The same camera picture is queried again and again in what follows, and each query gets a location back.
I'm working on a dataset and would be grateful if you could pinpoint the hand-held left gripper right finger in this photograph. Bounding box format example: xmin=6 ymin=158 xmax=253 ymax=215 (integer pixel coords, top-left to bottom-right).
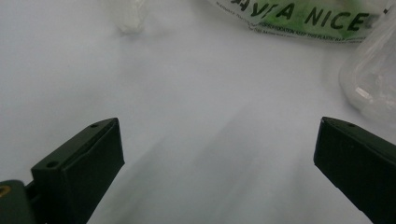
xmin=313 ymin=117 xmax=396 ymax=224

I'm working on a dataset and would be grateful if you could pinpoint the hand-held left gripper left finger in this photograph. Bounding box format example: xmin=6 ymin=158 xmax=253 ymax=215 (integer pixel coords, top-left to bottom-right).
xmin=31 ymin=117 xmax=125 ymax=224

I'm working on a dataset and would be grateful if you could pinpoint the clear printed plastic bag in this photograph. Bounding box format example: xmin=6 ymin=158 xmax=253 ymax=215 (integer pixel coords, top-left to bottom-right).
xmin=106 ymin=0 xmax=394 ymax=45

